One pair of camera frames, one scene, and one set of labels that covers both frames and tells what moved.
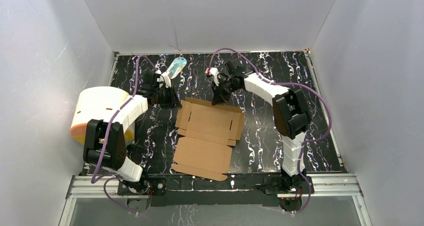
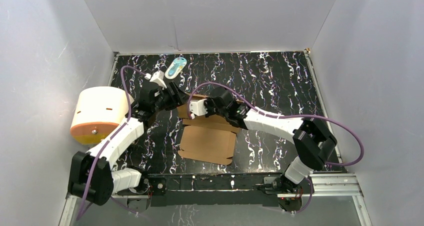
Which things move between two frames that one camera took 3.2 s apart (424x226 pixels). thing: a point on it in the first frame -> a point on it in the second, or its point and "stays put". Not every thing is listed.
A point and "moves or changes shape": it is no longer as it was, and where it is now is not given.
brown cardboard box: x=207 y=132 moves or changes shape
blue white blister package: x=176 y=66 stays put
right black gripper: x=218 y=92 -> x=207 y=103
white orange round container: x=97 y=103 stays put
